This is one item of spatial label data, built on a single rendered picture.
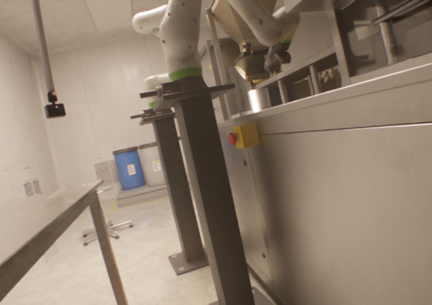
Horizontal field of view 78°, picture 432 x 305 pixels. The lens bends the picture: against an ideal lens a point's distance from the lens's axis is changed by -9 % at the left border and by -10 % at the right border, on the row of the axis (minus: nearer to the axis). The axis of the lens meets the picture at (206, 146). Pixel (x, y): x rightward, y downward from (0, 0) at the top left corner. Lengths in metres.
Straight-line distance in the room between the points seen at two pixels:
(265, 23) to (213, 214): 0.73
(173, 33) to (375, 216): 0.72
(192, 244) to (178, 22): 1.32
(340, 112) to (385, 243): 0.24
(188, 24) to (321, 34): 5.74
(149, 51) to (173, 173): 3.85
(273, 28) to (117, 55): 4.39
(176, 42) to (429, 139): 0.73
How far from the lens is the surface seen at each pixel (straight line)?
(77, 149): 5.26
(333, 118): 0.58
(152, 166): 4.17
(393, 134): 0.48
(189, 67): 1.07
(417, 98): 0.44
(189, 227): 1.81
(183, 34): 0.93
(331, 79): 1.52
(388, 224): 0.54
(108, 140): 5.16
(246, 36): 1.73
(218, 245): 1.12
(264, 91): 1.13
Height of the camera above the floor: 0.78
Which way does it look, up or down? 3 degrees down
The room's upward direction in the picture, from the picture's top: 12 degrees counter-clockwise
